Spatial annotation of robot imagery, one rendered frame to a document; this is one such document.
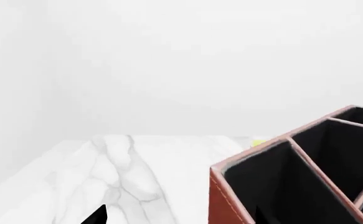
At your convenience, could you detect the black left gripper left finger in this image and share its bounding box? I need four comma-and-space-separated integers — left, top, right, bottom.
80, 203, 108, 224

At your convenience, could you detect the brown leather caddy black lining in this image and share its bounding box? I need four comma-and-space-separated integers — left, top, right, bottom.
209, 105, 363, 224

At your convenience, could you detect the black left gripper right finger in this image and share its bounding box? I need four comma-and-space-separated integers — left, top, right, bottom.
255, 205, 271, 224

